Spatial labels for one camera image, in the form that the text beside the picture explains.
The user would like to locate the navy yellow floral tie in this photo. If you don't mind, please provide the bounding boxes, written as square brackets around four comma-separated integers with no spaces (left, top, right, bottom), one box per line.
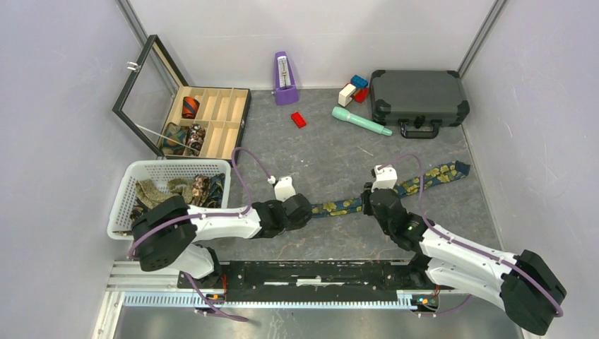
[310,160,472,220]

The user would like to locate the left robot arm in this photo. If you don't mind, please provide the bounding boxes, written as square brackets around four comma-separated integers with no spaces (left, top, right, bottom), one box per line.
[129,194,313,288]

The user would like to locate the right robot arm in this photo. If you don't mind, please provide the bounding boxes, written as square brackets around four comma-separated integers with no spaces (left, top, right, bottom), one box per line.
[361,182,567,335]

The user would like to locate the blue striped tie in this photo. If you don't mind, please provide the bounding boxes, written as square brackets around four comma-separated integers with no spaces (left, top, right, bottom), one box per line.
[205,173,226,208]

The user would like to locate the brown floral tie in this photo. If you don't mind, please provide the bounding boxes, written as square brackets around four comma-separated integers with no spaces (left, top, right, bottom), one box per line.
[108,174,213,237]

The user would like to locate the red toy brick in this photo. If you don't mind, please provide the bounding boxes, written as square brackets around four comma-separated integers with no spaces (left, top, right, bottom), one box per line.
[290,112,307,129]

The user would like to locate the mint green flashlight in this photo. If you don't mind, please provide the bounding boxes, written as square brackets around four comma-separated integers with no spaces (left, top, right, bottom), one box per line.
[332,107,393,136]

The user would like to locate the dark grey carrying case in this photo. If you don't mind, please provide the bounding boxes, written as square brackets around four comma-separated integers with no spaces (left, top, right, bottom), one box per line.
[369,69,470,139]

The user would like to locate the red toy block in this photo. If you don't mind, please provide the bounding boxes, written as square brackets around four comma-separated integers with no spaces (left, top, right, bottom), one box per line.
[352,88,369,103]

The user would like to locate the dark floral rolled tie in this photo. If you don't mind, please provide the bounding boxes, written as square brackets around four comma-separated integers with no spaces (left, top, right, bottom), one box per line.
[186,124,206,156]

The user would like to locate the white toy block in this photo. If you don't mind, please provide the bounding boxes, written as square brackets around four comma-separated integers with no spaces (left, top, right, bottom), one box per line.
[338,83,357,107]

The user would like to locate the blue toy brick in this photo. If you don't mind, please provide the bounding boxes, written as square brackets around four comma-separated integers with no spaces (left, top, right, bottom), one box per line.
[350,75,368,89]

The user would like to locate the teal patterned rolled tie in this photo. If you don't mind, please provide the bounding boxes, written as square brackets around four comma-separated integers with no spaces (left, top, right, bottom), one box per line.
[160,122,190,155]

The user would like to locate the olive green tie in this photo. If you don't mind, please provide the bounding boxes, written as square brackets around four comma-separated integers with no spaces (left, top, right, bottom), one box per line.
[135,177,194,209]

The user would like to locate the purple metronome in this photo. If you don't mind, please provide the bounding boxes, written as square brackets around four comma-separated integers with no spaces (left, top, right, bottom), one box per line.
[273,52,299,106]

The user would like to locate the wooden tie organizer box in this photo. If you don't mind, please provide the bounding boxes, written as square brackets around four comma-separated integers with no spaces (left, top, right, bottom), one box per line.
[112,35,251,162]

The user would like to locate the orange navy rolled tie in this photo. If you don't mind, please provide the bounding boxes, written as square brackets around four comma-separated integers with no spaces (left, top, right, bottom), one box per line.
[182,96,201,119]

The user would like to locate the white plastic basket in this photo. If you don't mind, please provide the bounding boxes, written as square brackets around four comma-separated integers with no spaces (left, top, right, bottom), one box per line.
[107,159,232,241]

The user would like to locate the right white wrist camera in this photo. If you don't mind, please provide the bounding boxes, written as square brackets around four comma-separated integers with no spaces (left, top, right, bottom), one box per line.
[371,165,398,191]

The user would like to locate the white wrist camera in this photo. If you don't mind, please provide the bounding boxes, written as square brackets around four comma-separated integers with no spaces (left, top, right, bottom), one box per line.
[267,175,297,202]
[371,165,398,191]

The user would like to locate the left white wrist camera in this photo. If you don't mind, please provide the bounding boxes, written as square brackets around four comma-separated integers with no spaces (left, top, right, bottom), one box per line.
[267,175,297,202]

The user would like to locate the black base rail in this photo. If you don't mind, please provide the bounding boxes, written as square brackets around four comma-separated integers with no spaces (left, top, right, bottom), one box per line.
[196,260,446,303]

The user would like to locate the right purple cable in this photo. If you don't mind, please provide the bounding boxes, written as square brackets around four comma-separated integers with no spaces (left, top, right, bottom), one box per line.
[376,153,565,319]

